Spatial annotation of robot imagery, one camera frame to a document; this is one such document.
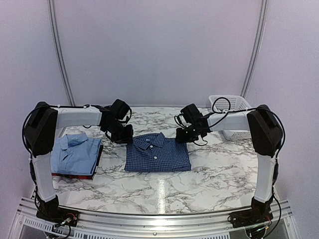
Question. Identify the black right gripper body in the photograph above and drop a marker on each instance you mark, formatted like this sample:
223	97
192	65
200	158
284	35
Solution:
191	135

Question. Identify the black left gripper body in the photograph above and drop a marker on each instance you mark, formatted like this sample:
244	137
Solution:
118	134

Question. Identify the blue checkered long sleeve shirt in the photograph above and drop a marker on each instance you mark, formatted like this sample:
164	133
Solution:
156	153

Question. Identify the light blue shirt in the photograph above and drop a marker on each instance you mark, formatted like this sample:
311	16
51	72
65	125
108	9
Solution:
75	154

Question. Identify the red black plaid shirt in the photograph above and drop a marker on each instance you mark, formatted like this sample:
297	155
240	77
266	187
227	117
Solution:
85	177

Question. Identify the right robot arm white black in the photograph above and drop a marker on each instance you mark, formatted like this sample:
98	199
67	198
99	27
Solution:
267	134

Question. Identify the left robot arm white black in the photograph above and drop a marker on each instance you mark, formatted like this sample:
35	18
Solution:
38	137

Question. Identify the white plastic mesh basket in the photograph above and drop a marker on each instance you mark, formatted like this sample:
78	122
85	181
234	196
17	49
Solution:
229	116

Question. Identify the right aluminium corner post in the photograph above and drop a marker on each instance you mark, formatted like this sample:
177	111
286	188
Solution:
256	47

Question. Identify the aluminium corner post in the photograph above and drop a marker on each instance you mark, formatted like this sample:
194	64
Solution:
256	47
59	53

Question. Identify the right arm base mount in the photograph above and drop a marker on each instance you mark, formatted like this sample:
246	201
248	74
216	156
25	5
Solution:
249	217

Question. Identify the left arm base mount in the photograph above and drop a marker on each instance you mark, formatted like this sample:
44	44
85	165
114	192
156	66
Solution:
59	216

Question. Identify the aluminium front frame rail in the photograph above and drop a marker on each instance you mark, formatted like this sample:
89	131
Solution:
102	225

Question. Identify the left aluminium corner post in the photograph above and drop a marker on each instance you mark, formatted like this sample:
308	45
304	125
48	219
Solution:
59	53

